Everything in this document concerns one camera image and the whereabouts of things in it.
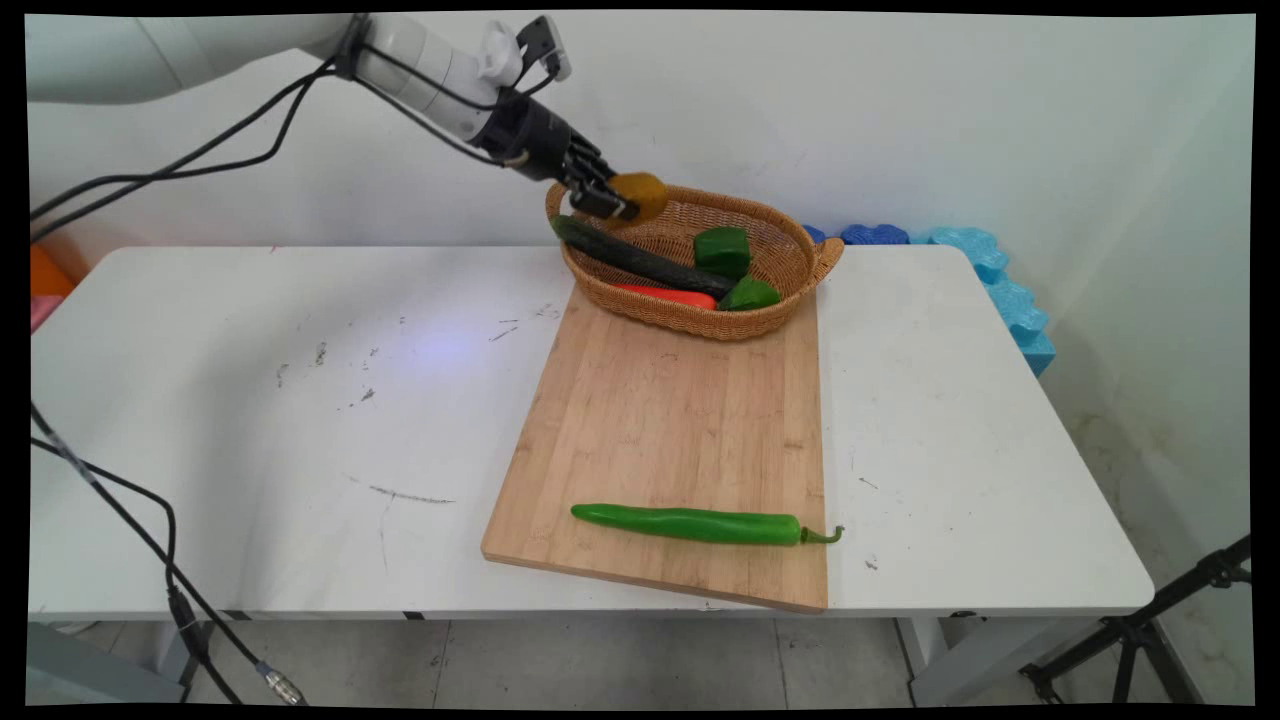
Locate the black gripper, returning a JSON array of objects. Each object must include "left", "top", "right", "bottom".
[{"left": 476, "top": 88, "right": 642, "bottom": 223}]

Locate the brown potato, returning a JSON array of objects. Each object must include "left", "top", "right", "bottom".
[{"left": 608, "top": 171, "right": 670, "bottom": 224}]

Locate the dark green cucumber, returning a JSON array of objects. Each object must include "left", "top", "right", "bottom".
[{"left": 551, "top": 214, "right": 739, "bottom": 299}]

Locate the orange red carrot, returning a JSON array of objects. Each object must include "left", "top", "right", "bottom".
[{"left": 612, "top": 283, "right": 719, "bottom": 311}]

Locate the woven wicker basket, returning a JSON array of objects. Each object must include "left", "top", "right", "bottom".
[{"left": 545, "top": 180, "right": 846, "bottom": 343}]

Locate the large green pepper piece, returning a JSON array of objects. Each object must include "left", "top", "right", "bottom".
[{"left": 693, "top": 226, "right": 753, "bottom": 280}]

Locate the small green pepper piece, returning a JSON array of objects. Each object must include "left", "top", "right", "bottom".
[{"left": 718, "top": 276, "right": 783, "bottom": 312}]

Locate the wooden cutting board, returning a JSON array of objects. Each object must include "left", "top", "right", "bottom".
[{"left": 481, "top": 285, "right": 830, "bottom": 613}]

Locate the dark blue foam piece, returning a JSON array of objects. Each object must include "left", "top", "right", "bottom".
[{"left": 800, "top": 224, "right": 913, "bottom": 247}]

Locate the long green chili pepper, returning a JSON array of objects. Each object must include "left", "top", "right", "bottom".
[{"left": 570, "top": 503, "right": 846, "bottom": 548}]

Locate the light blue foam piece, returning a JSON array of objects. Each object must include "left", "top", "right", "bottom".
[{"left": 926, "top": 227, "right": 1058, "bottom": 378}]

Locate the orange block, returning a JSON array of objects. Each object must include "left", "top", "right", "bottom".
[{"left": 28, "top": 240, "right": 77, "bottom": 299}]

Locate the white table leg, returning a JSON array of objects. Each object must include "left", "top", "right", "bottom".
[
  {"left": 893, "top": 615, "right": 1011, "bottom": 707},
  {"left": 150, "top": 620, "right": 217, "bottom": 703}
]

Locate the black tripod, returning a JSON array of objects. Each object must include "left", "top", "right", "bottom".
[{"left": 1018, "top": 535, "right": 1254, "bottom": 706}]

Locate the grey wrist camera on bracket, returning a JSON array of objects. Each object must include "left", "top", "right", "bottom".
[{"left": 513, "top": 14, "right": 574, "bottom": 83}]

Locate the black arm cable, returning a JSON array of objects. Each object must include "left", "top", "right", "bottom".
[{"left": 28, "top": 40, "right": 531, "bottom": 247}]

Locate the black cable with metal plug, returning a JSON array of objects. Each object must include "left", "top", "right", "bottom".
[{"left": 28, "top": 400, "right": 309, "bottom": 707}]

